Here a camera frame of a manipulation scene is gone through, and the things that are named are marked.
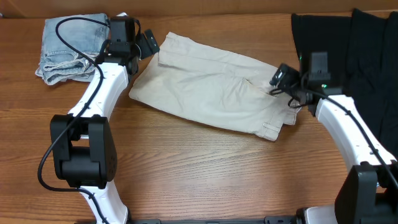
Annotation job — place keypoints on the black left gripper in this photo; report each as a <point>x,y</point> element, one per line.
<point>146,48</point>

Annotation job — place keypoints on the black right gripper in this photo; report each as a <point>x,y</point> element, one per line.
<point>289,74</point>

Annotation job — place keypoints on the beige shorts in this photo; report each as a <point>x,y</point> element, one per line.
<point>214,87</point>

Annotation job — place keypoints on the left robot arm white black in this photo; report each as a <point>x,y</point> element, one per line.
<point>82,156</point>

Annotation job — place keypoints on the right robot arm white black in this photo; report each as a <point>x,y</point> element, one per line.
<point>369,192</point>

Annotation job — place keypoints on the folded light blue jeans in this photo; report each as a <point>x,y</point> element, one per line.
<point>62,37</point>

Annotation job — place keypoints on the black garment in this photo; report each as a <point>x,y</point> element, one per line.
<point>362,54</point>

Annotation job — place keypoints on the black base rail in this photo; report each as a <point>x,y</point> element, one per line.
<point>214,221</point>

